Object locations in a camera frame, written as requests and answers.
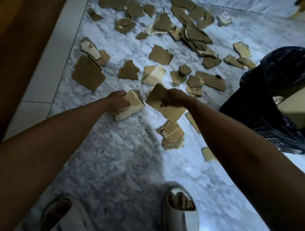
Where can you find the person's left hand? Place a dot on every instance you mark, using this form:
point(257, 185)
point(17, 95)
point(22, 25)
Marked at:
point(116, 101)

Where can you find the person's right hand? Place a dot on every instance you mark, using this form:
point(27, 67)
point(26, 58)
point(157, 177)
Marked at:
point(176, 97)

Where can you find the brown paper pieces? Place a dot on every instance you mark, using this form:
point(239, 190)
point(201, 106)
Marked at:
point(89, 73)

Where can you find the black bin with liner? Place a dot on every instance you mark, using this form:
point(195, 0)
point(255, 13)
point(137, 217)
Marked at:
point(252, 111)

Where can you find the person's left forearm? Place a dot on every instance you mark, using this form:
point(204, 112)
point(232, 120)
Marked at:
point(43, 161)

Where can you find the person's right forearm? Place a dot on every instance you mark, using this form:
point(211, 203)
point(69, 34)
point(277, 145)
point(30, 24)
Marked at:
point(250, 166)

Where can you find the person's right white sandal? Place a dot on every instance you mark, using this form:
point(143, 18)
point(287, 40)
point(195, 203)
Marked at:
point(178, 219)

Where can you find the person's white sandal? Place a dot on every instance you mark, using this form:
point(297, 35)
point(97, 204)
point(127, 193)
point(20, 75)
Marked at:
point(178, 219)
point(69, 216)

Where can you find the person's left white sandal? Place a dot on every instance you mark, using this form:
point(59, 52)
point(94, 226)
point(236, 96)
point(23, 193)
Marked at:
point(69, 216)

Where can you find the brown wooden door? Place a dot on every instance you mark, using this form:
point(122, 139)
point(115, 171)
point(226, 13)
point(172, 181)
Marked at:
point(21, 47)

